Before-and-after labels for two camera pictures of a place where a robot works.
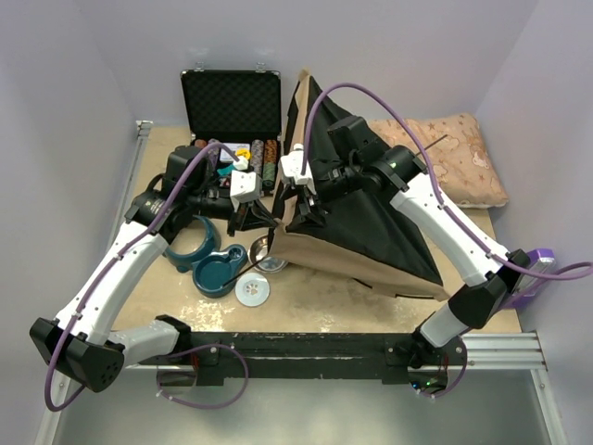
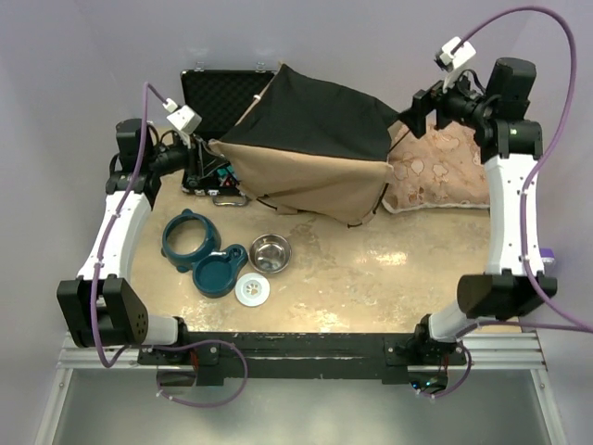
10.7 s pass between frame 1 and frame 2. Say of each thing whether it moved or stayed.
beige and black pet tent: moved
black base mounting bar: stayed
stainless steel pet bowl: stayed
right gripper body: moved
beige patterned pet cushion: stayed
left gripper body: moved
